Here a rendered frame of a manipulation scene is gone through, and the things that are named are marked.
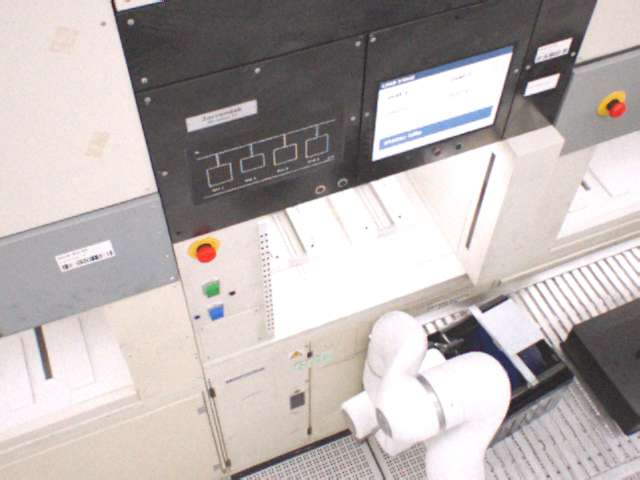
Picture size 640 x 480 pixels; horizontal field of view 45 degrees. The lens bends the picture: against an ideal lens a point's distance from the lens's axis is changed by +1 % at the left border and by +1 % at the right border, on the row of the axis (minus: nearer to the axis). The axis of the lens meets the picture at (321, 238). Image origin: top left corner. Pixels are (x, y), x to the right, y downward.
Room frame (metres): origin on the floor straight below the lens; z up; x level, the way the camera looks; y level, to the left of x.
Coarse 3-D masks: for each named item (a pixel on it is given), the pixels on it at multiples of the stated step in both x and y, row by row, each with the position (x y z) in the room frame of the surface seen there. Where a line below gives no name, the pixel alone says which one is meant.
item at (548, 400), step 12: (432, 336) 0.96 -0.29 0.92; (540, 348) 0.95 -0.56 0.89; (564, 372) 0.88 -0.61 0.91; (552, 384) 0.89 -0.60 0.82; (564, 384) 0.84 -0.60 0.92; (540, 396) 0.80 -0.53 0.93; (552, 396) 0.82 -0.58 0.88; (528, 408) 0.78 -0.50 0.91; (540, 408) 0.81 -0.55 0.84; (552, 408) 0.84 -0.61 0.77; (504, 420) 0.74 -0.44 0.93; (516, 420) 0.77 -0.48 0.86; (528, 420) 0.80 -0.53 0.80; (504, 432) 0.75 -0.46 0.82; (492, 444) 0.74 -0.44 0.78
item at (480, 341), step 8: (472, 336) 0.97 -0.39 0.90; (480, 336) 0.95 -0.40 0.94; (488, 336) 0.94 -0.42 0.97; (472, 344) 0.97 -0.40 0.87; (480, 344) 0.95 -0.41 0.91; (488, 344) 0.93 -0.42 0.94; (488, 352) 0.92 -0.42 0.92; (496, 352) 0.90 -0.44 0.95; (496, 360) 0.90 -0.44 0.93; (504, 360) 0.88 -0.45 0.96; (504, 368) 0.87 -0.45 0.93; (512, 368) 0.86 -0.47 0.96; (512, 376) 0.85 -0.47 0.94; (512, 384) 0.84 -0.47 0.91
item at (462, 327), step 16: (496, 304) 1.02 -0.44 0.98; (512, 304) 0.96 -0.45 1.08; (464, 320) 0.97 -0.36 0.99; (480, 320) 0.92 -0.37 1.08; (496, 320) 0.92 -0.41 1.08; (512, 320) 0.92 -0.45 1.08; (528, 320) 0.92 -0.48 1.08; (448, 336) 0.95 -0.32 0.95; (464, 336) 0.96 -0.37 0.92; (496, 336) 0.87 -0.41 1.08; (512, 336) 0.87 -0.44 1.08; (528, 336) 0.88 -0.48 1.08; (464, 352) 0.97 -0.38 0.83; (512, 352) 0.83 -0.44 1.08; (560, 368) 0.85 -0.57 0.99; (528, 384) 0.80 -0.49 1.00; (544, 384) 0.85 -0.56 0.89; (512, 400) 0.79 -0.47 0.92; (528, 400) 0.82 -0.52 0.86
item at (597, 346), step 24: (624, 312) 1.08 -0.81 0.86; (576, 336) 1.01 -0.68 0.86; (600, 336) 1.01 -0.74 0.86; (624, 336) 1.01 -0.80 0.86; (576, 360) 0.98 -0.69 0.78; (600, 360) 0.94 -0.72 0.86; (624, 360) 0.94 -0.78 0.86; (600, 384) 0.90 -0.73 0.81; (624, 384) 0.87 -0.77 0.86; (624, 408) 0.82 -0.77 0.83; (624, 432) 0.78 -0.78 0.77
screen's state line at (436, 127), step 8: (472, 112) 1.15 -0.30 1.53; (480, 112) 1.15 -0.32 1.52; (488, 112) 1.16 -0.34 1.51; (448, 120) 1.12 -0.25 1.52; (456, 120) 1.13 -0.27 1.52; (464, 120) 1.14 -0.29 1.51; (472, 120) 1.15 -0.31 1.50; (416, 128) 1.10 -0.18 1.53; (424, 128) 1.10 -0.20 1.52; (432, 128) 1.11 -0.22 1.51; (440, 128) 1.12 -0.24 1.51; (448, 128) 1.13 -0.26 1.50; (392, 136) 1.07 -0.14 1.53; (400, 136) 1.08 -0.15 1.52; (408, 136) 1.09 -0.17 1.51; (416, 136) 1.10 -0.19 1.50; (424, 136) 1.10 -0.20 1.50; (384, 144) 1.07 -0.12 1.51; (392, 144) 1.08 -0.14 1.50
